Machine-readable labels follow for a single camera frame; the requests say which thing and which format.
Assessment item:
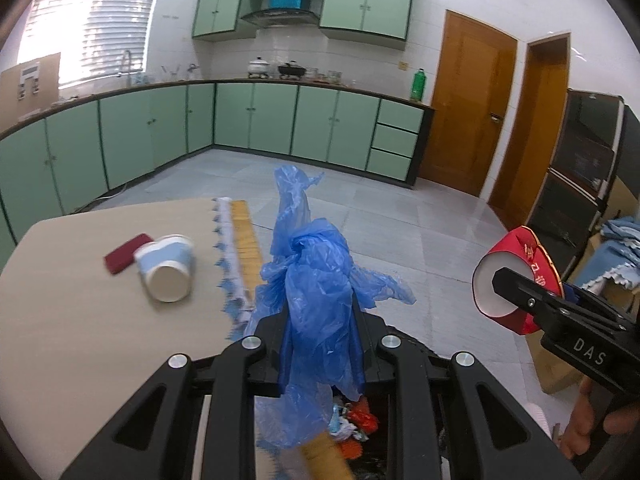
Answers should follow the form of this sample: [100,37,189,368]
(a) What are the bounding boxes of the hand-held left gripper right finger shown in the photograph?
[352,300,585,480]

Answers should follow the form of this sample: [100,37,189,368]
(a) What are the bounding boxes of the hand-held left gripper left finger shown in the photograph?
[59,309,291,480]

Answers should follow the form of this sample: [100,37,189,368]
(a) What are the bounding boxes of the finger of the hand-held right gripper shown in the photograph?
[491,266,567,327]
[564,284,629,334]

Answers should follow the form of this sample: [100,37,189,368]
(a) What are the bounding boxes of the red paper cup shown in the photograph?
[471,225,566,335]

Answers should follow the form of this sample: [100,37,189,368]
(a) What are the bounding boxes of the black trash bin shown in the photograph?
[320,325,451,480]

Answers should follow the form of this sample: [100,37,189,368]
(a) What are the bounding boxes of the blue plastic bag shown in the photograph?
[255,164,417,453]

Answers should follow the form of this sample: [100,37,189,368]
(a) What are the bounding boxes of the person's right hand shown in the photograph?
[559,377,640,461]

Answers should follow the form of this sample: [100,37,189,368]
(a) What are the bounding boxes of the plain cardboard box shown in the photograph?
[525,330,587,396]

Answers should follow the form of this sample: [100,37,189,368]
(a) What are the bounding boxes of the light blue cloth with lace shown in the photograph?
[570,240,640,292]

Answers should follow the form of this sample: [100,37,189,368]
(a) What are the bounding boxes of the red snack packet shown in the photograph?
[347,406,378,433]

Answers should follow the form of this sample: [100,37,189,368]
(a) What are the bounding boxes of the folded blue cloth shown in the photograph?
[600,217,640,261]

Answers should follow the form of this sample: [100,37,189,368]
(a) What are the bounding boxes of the light blue packet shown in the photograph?
[327,410,358,441]

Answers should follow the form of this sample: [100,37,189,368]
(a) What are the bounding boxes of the orange scrap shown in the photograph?
[335,437,366,461]

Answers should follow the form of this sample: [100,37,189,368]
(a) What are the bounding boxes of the dark glass display cabinet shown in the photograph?
[525,89,640,281]

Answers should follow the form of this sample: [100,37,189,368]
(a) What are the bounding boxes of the blue and white paper cup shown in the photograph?
[134,234,195,303]

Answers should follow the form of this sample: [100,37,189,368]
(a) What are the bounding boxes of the open wooden door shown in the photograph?
[487,33,572,228]

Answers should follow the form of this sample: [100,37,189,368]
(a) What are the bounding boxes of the dark red flat sponge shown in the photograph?
[104,233,153,277]

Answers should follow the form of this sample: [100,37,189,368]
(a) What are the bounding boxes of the green cabinet drawer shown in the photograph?
[372,125,420,157]
[367,150,413,181]
[376,100,425,133]

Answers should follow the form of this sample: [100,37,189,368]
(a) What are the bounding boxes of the closed wooden door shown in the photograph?
[417,10,518,196]

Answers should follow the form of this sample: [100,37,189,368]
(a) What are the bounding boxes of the green kitchen base cabinets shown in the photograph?
[0,80,435,256]

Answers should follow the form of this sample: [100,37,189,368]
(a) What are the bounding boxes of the row of glass jars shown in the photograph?
[306,67,351,86]

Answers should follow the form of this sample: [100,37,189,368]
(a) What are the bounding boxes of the steel range hood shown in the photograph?
[240,7,321,28]

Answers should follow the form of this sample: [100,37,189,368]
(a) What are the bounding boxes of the brown cardboard box with labels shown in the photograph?
[0,52,62,118]

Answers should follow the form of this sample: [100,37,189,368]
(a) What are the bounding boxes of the white window blind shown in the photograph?
[17,0,166,78]

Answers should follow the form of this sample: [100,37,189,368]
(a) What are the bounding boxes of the green wall cabinet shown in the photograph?
[192,0,248,41]
[318,0,417,51]

